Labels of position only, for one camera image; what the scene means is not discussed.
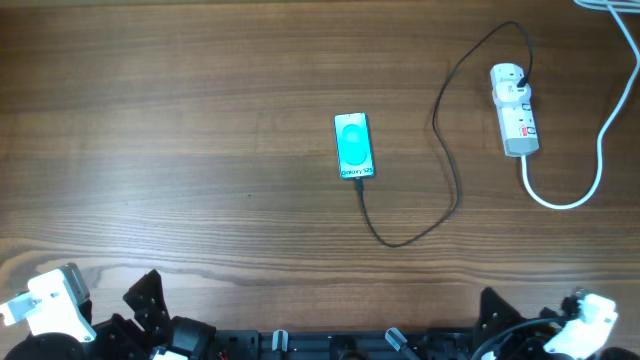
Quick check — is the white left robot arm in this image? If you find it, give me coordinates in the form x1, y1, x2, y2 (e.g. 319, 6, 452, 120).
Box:
1, 263, 216, 359

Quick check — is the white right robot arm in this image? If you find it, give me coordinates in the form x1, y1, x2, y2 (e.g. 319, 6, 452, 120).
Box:
470, 287, 639, 360

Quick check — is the white power strip cord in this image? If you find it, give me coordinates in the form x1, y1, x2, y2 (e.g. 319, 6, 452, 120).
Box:
519, 0, 640, 211

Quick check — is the black USB charging cable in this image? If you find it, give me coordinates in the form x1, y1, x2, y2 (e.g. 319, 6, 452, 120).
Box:
354, 20, 534, 249

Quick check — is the white power strip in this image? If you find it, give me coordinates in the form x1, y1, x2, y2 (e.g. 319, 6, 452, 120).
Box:
490, 63, 539, 158

